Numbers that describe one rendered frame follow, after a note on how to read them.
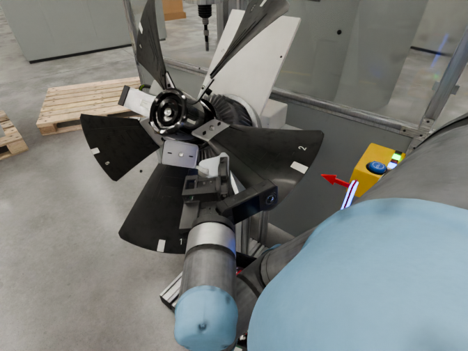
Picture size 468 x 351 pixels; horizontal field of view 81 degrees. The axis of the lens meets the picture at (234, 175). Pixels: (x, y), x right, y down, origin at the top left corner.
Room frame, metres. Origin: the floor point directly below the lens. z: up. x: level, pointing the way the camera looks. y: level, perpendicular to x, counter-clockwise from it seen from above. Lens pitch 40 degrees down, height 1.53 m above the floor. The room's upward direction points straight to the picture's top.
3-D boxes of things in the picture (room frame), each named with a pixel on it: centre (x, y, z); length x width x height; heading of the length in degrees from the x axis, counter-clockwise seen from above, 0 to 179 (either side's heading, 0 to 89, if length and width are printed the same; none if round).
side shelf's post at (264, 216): (1.10, -0.18, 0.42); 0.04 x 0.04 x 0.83; 53
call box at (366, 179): (0.61, -0.41, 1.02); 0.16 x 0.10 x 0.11; 143
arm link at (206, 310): (0.17, 0.03, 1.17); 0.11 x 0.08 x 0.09; 0
